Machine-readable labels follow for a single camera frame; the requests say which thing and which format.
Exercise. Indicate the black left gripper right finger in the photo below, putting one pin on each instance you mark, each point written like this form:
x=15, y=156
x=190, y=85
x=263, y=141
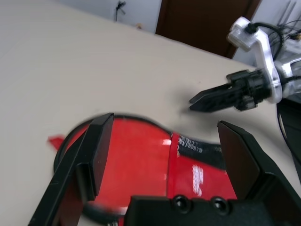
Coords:
x=249, y=164

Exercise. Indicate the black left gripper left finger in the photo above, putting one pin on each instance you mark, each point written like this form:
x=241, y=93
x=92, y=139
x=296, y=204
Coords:
x=94, y=150

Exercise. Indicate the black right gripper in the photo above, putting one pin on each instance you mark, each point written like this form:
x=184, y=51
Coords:
x=251, y=89

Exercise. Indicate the red ping-pong paddle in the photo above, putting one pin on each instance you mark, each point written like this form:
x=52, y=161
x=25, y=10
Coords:
x=136, y=164

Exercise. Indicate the red black paddle case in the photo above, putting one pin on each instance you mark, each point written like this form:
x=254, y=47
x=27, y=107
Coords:
x=200, y=174

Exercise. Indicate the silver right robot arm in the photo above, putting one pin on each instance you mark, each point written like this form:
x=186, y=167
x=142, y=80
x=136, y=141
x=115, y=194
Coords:
x=291, y=70

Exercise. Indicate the brown door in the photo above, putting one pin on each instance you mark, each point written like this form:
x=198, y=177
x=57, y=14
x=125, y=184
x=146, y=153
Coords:
x=200, y=21

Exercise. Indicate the black tripod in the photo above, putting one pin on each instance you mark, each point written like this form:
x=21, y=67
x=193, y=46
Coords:
x=120, y=10

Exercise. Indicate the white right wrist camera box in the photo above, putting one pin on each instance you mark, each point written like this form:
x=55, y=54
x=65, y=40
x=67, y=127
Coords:
x=263, y=51

